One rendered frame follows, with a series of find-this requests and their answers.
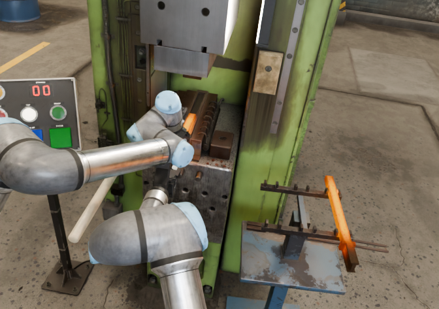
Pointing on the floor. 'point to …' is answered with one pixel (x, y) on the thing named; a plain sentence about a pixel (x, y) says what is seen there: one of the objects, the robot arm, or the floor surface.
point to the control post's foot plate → (54, 283)
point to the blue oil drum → (18, 1)
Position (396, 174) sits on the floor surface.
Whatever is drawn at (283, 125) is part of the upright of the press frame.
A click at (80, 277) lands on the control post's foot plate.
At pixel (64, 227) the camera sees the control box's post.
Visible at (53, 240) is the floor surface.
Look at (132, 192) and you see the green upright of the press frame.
